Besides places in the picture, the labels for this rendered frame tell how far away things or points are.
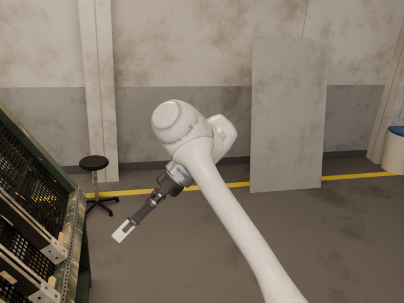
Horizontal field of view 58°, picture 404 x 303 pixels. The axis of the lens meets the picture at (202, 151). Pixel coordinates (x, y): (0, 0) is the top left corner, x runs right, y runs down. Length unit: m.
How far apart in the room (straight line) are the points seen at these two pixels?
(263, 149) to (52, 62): 2.53
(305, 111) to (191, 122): 3.78
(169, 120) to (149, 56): 3.56
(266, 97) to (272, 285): 3.56
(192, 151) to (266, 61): 3.54
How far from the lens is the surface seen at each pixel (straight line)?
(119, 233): 1.05
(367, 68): 5.43
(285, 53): 4.39
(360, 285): 3.57
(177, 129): 0.77
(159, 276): 3.27
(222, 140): 0.94
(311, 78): 4.54
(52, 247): 2.07
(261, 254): 0.85
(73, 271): 2.16
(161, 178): 0.98
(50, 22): 4.27
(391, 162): 5.63
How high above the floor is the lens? 2.29
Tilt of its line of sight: 25 degrees down
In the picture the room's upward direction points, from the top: 4 degrees clockwise
